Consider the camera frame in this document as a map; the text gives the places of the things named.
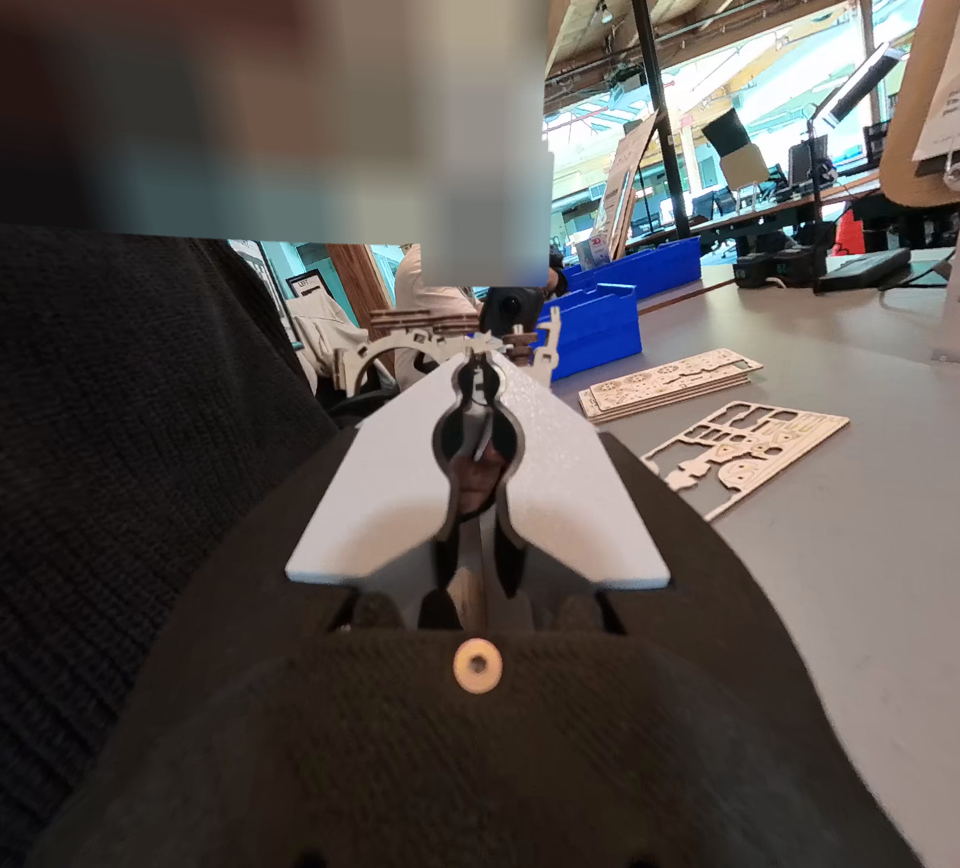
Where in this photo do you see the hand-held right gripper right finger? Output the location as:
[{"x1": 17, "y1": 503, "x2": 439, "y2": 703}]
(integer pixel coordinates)
[{"x1": 483, "y1": 352, "x2": 672, "y2": 622}]

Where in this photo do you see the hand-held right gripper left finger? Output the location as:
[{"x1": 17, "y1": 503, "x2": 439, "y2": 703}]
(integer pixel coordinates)
[{"x1": 285, "y1": 354, "x2": 472, "y2": 629}]

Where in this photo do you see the wooden puzzle model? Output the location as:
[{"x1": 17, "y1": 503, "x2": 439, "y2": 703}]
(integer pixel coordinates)
[{"x1": 335, "y1": 307, "x2": 564, "y2": 397}]

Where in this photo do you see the grey desk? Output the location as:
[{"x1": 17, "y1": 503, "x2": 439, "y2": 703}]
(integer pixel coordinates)
[{"x1": 551, "y1": 245, "x2": 960, "y2": 868}]

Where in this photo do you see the blue plastic bin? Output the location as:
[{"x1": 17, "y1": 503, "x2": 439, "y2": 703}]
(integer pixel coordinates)
[
  {"x1": 536, "y1": 283, "x2": 642, "y2": 383},
  {"x1": 562, "y1": 235, "x2": 702, "y2": 295}
]

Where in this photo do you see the stack of wooden puzzle sheets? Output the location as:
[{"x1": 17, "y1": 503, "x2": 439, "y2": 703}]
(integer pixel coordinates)
[{"x1": 577, "y1": 348, "x2": 765, "y2": 424}]

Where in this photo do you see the white jacket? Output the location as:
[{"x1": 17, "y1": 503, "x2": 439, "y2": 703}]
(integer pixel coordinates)
[{"x1": 288, "y1": 294, "x2": 361, "y2": 393}]

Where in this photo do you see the standing wooden board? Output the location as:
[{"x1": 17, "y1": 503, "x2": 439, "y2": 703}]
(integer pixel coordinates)
[{"x1": 600, "y1": 109, "x2": 665, "y2": 262}]

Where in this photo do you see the punched wooden puzzle sheet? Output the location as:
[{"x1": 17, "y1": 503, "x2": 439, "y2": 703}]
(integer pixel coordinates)
[{"x1": 641, "y1": 400, "x2": 851, "y2": 523}]

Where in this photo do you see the black battery charger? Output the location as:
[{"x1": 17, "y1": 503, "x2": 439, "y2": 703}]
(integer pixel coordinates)
[
  {"x1": 733, "y1": 249, "x2": 783, "y2": 288},
  {"x1": 776, "y1": 245, "x2": 826, "y2": 286}
]

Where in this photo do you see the black pole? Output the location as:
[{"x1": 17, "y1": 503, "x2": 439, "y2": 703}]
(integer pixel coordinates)
[{"x1": 564, "y1": 0, "x2": 693, "y2": 241}]

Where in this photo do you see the background wooden table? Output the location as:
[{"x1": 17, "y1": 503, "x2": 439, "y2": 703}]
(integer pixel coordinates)
[{"x1": 630, "y1": 170, "x2": 882, "y2": 258}]

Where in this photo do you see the red bag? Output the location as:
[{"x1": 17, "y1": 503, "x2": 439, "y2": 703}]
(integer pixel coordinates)
[{"x1": 834, "y1": 206, "x2": 871, "y2": 254}]

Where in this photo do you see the white paper sheet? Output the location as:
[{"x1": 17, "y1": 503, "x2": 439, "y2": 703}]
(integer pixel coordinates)
[{"x1": 911, "y1": 76, "x2": 960, "y2": 166}]

